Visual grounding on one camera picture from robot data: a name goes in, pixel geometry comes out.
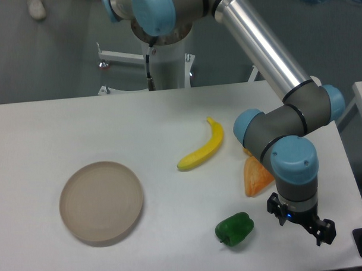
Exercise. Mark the yellow toy pepper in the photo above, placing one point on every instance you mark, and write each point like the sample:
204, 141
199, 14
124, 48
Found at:
246, 151

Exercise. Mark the green toy pepper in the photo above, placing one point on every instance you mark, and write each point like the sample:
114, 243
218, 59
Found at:
234, 229

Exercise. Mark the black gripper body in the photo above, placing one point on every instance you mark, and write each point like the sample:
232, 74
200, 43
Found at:
297, 211

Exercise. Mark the white shoe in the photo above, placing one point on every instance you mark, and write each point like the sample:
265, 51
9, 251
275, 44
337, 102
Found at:
36, 9

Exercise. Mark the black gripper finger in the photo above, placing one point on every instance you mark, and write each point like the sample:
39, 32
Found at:
275, 207
323, 230

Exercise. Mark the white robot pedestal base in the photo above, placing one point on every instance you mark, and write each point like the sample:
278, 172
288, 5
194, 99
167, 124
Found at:
166, 60

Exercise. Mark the beige round plate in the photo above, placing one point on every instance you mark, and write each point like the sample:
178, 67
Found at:
101, 203

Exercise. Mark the orange fruit wedge toy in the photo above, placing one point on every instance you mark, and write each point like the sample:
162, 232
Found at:
256, 177

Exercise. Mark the yellow toy banana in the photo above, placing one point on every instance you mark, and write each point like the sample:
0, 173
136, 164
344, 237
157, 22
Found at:
204, 153

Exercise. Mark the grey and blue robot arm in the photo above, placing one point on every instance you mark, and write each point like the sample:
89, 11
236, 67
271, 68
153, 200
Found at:
277, 139

